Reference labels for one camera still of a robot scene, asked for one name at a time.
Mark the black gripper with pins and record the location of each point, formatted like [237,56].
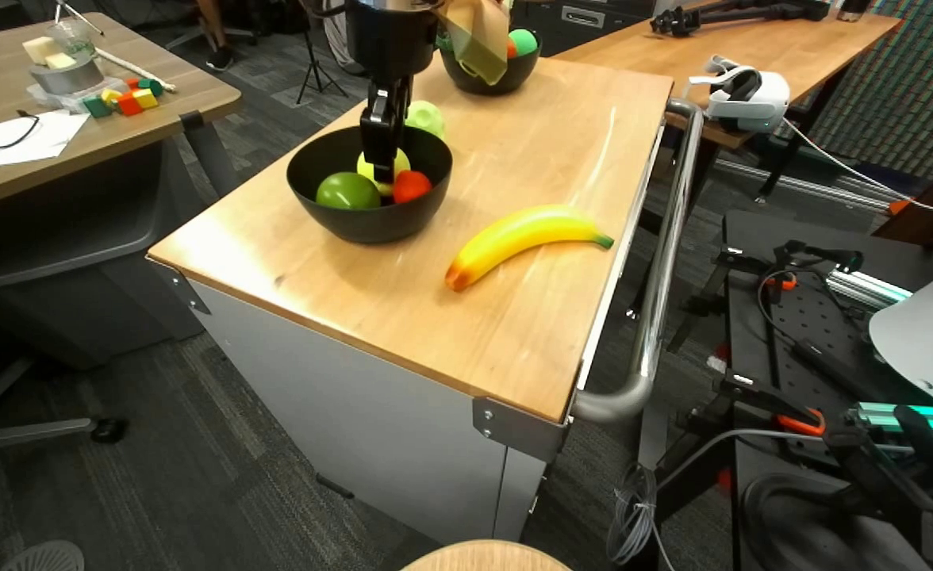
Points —
[391,37]

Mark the light green dimpled ball toy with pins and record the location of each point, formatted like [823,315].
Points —
[425,117]

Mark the red strawberry toy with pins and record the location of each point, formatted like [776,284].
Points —
[409,188]

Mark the green pear toy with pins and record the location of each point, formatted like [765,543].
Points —
[346,192]

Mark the small black bowl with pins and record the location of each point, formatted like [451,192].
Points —
[371,224]

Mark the yellow banana toy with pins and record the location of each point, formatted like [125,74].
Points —
[518,238]

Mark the green round fruit toy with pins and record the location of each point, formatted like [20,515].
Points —
[524,42]

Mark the large black bowl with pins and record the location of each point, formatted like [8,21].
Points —
[494,84]

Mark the wooden conference table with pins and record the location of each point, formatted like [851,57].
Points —
[192,95]

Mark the wooden top tool cart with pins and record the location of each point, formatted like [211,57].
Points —
[381,350]

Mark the yellow toy block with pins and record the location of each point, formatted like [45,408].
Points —
[147,98]

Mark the red toy block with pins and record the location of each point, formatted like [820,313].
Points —
[132,106]

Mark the white stick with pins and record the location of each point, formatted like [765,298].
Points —
[135,67]

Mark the green toy block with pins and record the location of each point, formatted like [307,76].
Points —
[96,106]

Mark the black device on table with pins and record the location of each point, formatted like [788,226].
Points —
[700,21]

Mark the clear plastic cup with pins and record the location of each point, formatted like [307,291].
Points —
[74,37]

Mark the white VR headset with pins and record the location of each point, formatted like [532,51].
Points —
[753,98]

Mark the white paper sheet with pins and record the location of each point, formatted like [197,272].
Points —
[23,143]

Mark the wooden side table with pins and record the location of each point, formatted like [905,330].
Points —
[804,47]

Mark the round wooden stool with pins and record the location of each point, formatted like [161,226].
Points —
[485,558]

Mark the black mesh office chair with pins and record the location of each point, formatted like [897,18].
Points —
[56,433]

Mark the aluminium extrusion bar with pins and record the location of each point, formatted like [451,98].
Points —
[868,287]

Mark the green fabric partition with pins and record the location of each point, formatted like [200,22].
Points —
[912,84]

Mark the white machine housing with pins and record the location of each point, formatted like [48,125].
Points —
[929,350]

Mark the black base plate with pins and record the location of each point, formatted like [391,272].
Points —
[794,350]

